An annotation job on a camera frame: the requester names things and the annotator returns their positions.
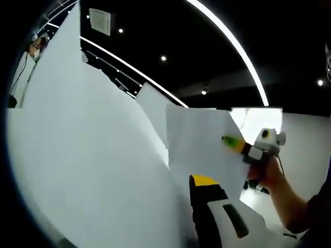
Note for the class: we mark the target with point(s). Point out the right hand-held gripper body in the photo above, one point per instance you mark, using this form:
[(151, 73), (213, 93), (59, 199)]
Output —
[(266, 144)]

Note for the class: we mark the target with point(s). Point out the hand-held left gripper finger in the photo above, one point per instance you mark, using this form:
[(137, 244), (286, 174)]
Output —
[(207, 196)]

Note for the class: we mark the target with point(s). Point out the white printing paper sheet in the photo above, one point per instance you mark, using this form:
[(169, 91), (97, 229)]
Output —
[(201, 144)]

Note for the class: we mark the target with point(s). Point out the person's right hand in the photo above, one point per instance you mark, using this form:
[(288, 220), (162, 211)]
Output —
[(267, 174)]

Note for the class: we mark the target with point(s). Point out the wide ceiling light strip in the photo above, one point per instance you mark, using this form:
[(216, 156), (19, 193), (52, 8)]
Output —
[(250, 62)]

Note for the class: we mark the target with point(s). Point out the thin ceiling light strip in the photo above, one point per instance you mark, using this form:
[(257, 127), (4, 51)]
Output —
[(155, 84)]

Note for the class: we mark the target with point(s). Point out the ceiling air conditioner vent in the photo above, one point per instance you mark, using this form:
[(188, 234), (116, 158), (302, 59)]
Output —
[(100, 22)]

